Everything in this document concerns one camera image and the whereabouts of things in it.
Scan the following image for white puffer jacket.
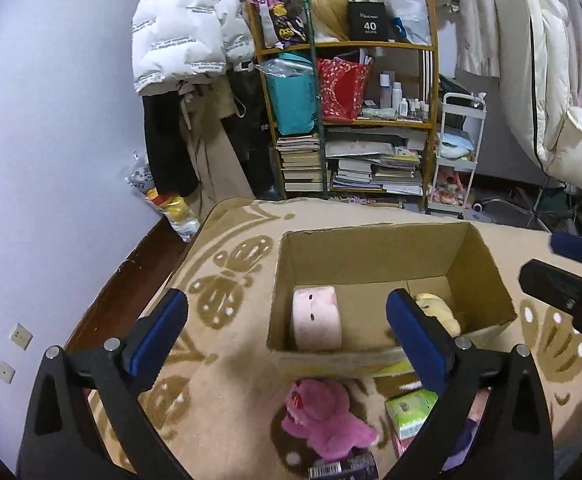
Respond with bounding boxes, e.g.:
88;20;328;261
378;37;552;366
132;0;254;96

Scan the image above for beige coat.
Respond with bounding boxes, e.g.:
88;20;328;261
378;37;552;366
178;80;256;221

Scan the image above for red patterned bag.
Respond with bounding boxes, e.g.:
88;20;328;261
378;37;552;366
317;58;370;122

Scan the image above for teal bag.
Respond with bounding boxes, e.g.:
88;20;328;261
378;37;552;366
266;52;319;136

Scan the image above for wooden shelf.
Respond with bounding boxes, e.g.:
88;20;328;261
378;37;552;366
245;0;442;213

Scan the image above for group of cosmetic bottles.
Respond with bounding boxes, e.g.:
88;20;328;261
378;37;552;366
378;74;432;118

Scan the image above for cream padded chair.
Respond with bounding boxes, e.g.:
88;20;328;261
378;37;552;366
493;0;582;191

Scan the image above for yellow plush toy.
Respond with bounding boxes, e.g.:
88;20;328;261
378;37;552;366
415;292;462;337

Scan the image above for black and pink printed bag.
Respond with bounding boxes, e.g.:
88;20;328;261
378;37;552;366
248;0;308;46

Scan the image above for pink square pig plush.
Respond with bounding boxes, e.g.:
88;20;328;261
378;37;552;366
291;285;346;352

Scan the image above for metal chair base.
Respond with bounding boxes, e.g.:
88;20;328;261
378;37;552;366
471;187;562;233

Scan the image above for white trolley cart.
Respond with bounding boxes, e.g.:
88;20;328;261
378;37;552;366
427;91;488;213

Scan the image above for messy pile of booklets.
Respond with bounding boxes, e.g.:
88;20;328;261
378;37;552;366
326;127;424;196

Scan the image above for white plastic bag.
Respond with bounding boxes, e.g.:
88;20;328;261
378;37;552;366
381;0;430;45

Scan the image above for pink toys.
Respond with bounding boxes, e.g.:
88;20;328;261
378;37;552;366
433;170;469;206

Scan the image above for blue and white cloth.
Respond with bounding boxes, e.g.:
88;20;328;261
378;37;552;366
436;127;474;158

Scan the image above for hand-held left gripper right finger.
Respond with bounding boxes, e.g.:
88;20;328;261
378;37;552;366
383;287;554;480

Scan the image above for clear plastic bag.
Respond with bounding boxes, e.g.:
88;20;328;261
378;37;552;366
258;57;316;78

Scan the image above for black hanging garment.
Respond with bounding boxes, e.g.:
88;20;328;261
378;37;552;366
142;91;200;198

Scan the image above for plastic bag with yellow packets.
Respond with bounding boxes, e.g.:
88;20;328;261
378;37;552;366
121;152;202;241

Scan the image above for black box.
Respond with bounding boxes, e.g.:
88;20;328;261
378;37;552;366
347;1;386;41

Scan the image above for green tissue pack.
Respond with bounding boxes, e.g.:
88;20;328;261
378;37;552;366
385;389;439;441

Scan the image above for stack of books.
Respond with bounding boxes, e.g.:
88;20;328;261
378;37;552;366
276;134;324;193

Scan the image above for green pole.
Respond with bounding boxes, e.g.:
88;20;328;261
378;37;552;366
305;0;332;201

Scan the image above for black packet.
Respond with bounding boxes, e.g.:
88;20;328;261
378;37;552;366
308;452;379;480

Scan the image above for pink bear plush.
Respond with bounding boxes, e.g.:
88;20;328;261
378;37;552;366
280;379;380;462

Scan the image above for black hanging bag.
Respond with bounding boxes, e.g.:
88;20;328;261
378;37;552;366
228;67;274;196

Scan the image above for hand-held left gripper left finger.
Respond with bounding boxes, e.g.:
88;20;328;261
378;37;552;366
18;287;192;480

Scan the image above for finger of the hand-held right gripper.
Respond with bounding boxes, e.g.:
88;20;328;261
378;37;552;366
548;231;582;271
517;259;582;313

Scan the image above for blonde wig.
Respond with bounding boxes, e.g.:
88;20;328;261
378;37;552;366
301;0;352;42

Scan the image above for beige patterned blanket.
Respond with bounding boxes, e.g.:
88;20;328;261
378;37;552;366
66;195;582;480

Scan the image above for cardboard box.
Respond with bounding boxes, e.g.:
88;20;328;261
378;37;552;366
266;222;518;395

